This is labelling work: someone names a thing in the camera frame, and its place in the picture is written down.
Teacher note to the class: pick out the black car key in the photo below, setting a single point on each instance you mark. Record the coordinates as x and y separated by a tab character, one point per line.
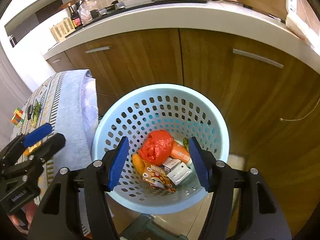
29	112

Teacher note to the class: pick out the red plastic bag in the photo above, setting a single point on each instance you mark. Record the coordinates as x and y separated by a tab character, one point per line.
157	147

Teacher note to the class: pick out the rubiks cube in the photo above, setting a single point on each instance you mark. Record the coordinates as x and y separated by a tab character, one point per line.
18	117

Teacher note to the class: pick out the dark soy sauce bottle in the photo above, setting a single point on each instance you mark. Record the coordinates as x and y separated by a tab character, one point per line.
74	17

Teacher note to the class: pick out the wooden kitchen cabinet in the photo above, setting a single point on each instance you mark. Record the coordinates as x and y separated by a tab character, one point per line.
269	99

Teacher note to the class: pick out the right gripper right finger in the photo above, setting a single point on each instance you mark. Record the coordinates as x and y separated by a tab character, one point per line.
202	161

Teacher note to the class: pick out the wicker basket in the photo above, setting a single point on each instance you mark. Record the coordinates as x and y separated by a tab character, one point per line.
62	29

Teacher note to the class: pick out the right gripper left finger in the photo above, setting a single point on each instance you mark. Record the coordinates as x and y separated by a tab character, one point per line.
117	163

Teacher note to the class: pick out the white milk carton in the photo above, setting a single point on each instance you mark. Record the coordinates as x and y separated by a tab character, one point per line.
170	164
180	173

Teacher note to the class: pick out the green vegetable scrap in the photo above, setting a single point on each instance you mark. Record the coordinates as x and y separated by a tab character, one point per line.
36	113

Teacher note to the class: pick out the black gas stove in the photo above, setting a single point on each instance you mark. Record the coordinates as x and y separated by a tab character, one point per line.
119	7

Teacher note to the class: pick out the light blue trash basket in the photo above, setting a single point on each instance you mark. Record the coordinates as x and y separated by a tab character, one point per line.
181	111

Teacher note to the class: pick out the patterned tablecloth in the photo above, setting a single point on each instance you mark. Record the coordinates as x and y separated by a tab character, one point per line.
69	104

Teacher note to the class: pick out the clear plastic bag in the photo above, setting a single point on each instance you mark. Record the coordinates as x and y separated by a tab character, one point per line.
85	9

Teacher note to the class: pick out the orange snack wrapper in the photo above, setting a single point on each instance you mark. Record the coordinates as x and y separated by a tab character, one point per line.
157	178

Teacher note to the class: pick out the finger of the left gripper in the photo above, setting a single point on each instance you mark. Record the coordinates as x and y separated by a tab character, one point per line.
46	150
37	135

